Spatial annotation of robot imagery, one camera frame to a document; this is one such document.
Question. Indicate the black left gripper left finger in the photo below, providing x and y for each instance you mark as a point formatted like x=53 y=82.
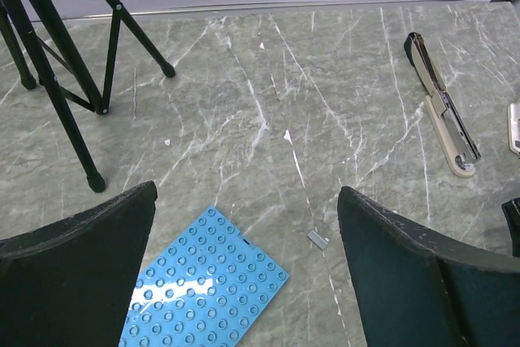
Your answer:
x=70 y=282

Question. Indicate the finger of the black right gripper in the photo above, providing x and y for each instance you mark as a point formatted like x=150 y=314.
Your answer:
x=511 y=210

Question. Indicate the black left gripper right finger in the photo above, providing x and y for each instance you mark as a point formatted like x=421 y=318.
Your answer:
x=417 y=287

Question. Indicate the beige black large stapler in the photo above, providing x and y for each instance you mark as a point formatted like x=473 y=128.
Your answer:
x=459 y=148

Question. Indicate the pale green small stapler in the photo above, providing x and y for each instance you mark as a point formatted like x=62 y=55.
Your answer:
x=513 y=127

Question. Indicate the small staple strip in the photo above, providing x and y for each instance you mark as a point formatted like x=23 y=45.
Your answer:
x=318 y=240

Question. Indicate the blue studded building plate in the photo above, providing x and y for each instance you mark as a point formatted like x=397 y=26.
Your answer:
x=207 y=288

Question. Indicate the black perforated music stand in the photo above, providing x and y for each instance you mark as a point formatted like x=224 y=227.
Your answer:
x=45 y=54

